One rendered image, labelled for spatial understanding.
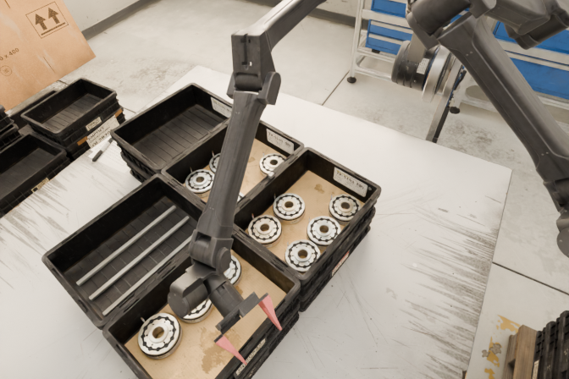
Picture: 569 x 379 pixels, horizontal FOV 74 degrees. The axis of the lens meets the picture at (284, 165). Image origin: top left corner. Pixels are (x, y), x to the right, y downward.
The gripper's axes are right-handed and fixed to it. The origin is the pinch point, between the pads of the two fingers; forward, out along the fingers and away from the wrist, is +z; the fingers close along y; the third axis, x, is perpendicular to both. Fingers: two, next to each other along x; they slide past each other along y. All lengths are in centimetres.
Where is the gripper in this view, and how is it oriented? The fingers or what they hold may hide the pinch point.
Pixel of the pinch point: (261, 343)
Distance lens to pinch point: 87.9
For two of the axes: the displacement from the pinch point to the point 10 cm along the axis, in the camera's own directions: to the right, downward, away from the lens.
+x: -2.1, 4.1, 8.9
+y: 7.3, -5.4, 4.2
